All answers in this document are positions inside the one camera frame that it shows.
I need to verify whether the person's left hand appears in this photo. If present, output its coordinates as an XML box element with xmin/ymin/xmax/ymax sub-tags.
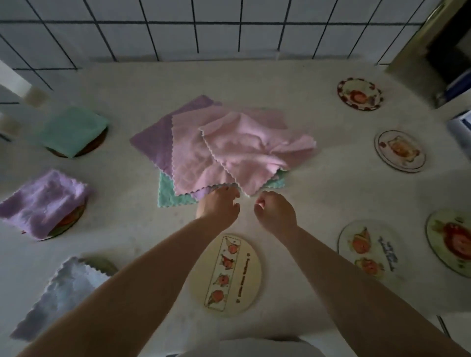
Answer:
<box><xmin>195</xmin><ymin>185</ymin><xmax>240</xmax><ymax>230</ymax></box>

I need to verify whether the person's right hand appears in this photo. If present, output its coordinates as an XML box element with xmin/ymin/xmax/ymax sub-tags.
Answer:
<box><xmin>254</xmin><ymin>190</ymin><xmax>298</xmax><ymax>237</ymax></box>

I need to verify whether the cream strip cartoon coaster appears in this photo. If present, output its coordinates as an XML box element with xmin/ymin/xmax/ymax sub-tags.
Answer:
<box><xmin>187</xmin><ymin>234</ymin><xmax>262</xmax><ymax>317</ymax></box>

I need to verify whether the two peach figures coaster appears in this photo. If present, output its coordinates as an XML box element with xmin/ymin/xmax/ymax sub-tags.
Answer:
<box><xmin>338</xmin><ymin>220</ymin><xmax>405</xmax><ymax>284</ymax></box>

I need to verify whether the green character round coaster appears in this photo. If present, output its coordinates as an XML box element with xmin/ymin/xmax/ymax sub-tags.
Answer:
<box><xmin>79</xmin><ymin>256</ymin><xmax>118</xmax><ymax>277</ymax></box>

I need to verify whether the white cartoon coaster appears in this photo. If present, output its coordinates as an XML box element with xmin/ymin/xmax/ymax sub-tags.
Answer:
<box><xmin>374</xmin><ymin>129</ymin><xmax>427</xmax><ymax>174</ymax></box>

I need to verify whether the brown cartoon coaster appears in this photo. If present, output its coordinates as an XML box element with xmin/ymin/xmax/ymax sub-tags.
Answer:
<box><xmin>46</xmin><ymin>127</ymin><xmax>109</xmax><ymax>159</ymax></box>

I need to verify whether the red rimmed small coaster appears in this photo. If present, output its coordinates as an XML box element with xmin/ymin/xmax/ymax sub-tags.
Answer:
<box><xmin>337</xmin><ymin>77</ymin><xmax>384</xmax><ymax>112</ymax></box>

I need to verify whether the have a nice day coaster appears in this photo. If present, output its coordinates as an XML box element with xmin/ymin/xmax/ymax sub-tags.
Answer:
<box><xmin>40</xmin><ymin>198</ymin><xmax>87</xmax><ymax>242</ymax></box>

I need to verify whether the grey cloth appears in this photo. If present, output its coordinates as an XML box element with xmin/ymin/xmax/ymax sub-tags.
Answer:
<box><xmin>10</xmin><ymin>256</ymin><xmax>111</xmax><ymax>343</ymax></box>

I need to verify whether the edge coaster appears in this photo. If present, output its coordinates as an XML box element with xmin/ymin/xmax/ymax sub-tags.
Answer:
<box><xmin>425</xmin><ymin>209</ymin><xmax>471</xmax><ymax>279</ymax></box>

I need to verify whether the person's left forearm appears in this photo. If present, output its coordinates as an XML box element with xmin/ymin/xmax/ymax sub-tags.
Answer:
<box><xmin>16</xmin><ymin>217</ymin><xmax>229</xmax><ymax>357</ymax></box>

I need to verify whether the person's right forearm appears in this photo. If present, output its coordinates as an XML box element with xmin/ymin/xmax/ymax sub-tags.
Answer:
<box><xmin>283</xmin><ymin>226</ymin><xmax>464</xmax><ymax>357</ymax></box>

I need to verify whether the person's white shirt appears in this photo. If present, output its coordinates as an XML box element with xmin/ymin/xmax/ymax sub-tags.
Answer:
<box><xmin>176</xmin><ymin>338</ymin><xmax>324</xmax><ymax>357</ymax></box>

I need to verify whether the cream speckled tablecloth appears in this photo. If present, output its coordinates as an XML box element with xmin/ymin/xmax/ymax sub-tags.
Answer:
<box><xmin>0</xmin><ymin>60</ymin><xmax>471</xmax><ymax>357</ymax></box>

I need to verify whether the white slatted chair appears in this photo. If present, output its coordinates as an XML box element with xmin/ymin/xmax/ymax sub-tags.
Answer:
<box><xmin>0</xmin><ymin>58</ymin><xmax>49</xmax><ymax>142</ymax></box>
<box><xmin>434</xmin><ymin>312</ymin><xmax>471</xmax><ymax>354</ymax></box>

